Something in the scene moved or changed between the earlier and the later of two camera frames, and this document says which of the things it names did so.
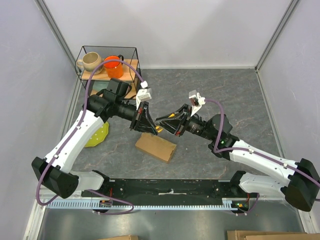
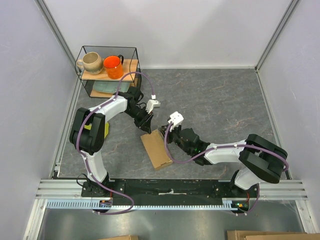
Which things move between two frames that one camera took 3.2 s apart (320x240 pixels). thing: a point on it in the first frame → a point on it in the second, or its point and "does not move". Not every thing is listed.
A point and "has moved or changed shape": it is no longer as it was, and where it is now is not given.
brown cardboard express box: (162, 149) has moved or changed shape
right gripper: (176, 127) → (168, 136)
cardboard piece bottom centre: (130, 237) does not move
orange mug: (114, 69) does not move
